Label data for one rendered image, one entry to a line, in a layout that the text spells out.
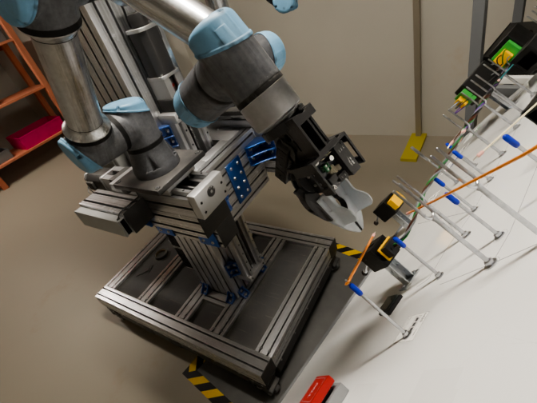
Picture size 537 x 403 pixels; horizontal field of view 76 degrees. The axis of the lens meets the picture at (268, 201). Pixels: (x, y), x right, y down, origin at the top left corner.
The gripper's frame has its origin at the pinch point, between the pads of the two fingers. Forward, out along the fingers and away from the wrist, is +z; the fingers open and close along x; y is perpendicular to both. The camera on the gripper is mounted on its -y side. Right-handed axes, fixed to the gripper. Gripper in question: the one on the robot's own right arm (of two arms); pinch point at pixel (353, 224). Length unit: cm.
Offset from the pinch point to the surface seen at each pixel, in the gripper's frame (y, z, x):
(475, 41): -27, 6, 93
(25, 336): -244, -3, -115
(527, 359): 27.9, 2.9, -11.4
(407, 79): -151, 38, 204
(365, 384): 6.6, 12.8, -17.1
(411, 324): 8.3, 12.0, -7.2
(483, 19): -22, 1, 94
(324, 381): 1.9, 11.3, -20.2
